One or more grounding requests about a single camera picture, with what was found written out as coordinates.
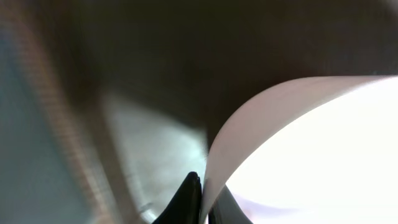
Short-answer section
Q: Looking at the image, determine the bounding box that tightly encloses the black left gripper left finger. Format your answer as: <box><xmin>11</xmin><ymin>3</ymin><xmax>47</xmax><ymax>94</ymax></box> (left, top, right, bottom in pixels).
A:
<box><xmin>152</xmin><ymin>172</ymin><xmax>202</xmax><ymax>224</ymax></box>

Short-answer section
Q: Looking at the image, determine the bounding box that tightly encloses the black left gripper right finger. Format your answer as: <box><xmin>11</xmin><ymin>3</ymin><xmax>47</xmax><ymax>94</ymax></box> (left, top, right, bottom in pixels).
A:
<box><xmin>208</xmin><ymin>186</ymin><xmax>252</xmax><ymax>224</ymax></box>

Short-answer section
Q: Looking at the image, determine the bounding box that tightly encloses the white pink shallow bowl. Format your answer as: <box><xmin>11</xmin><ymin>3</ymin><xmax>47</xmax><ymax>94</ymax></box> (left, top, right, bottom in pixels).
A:
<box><xmin>200</xmin><ymin>75</ymin><xmax>397</xmax><ymax>223</ymax></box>

